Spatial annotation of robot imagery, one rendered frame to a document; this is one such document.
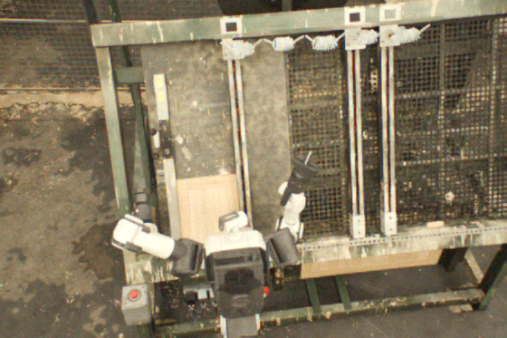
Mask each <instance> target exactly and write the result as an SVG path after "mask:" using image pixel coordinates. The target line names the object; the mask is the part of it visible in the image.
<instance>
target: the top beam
mask: <svg viewBox="0 0 507 338"><path fill-rule="evenodd" d="M384 5H400V18H399V19H400V20H406V19H415V18H420V17H428V16H439V15H443V16H444V20H448V19H452V18H462V17H473V16H484V15H495V14H506V13H507V0H423V1H411V2H400V3H389V4H378V5H357V6H349V7H340V8H330V9H318V10H303V11H290V12H280V13H268V14H247V15H236V16H225V17H204V18H193V19H181V20H170V21H148V22H136V23H126V24H123V23H115V24H94V25H90V33H91V44H92V46H94V47H96V46H97V47H106V46H117V45H127V44H149V43H169V42H189V41H200V40H211V39H214V35H218V34H222V31H221V22H220V19H221V18H241V20H242V31H243V33H248V32H259V31H279V30H291V29H301V28H311V27H321V26H333V25H343V24H345V15H344V14H345V13H344V9H351V8H362V7H365V9H366V10H365V23H374V22H379V11H378V10H379V7H380V6H384ZM392 18H395V8H394V9H385V19H392Z"/></svg>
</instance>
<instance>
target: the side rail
mask: <svg viewBox="0 0 507 338"><path fill-rule="evenodd" d="M95 48H96V54H97V60H98V66H99V73H100V84H101V89H102V99H103V108H104V113H105V119H106V125H107V131H108V137H109V143H110V154H111V166H112V172H113V178H114V183H115V189H116V195H117V197H116V201H117V207H118V213H119V219H120V221H121V220H122V219H124V217H125V215H132V213H133V208H132V202H131V193H130V180H129V169H128V162H127V157H126V151H125V144H124V132H123V126H122V119H121V113H120V101H119V95H118V89H117V84H116V80H115V72H114V62H113V52H112V46H111V47H109V46H107V48H104V47H99V48H97V47H95ZM132 216H133V215H132ZM123 254H124V259H125V260H124V264H125V265H126V264H134V263H137V260H138V257H139V252H138V253H134V252H132V251H131V252H130V251H126V250H123Z"/></svg>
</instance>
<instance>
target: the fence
mask: <svg viewBox="0 0 507 338"><path fill-rule="evenodd" d="M153 76H154V86H155V94H156V100H157V106H158V120H159V121H160V120H169V116H168V108H167V90H166V80H165V74H156V75H153ZM158 76H161V77H162V80H163V87H161V88H157V82H156V77H158ZM162 91H164V94H165V101H158V92H162ZM163 161H164V169H165V176H166V183H167V202H168V210H169V217H170V225H171V238H173V239H175V240H177V239H179V238H182V232H181V225H180V218H179V211H178V195H177V183H176V173H175V166H174V159H163Z"/></svg>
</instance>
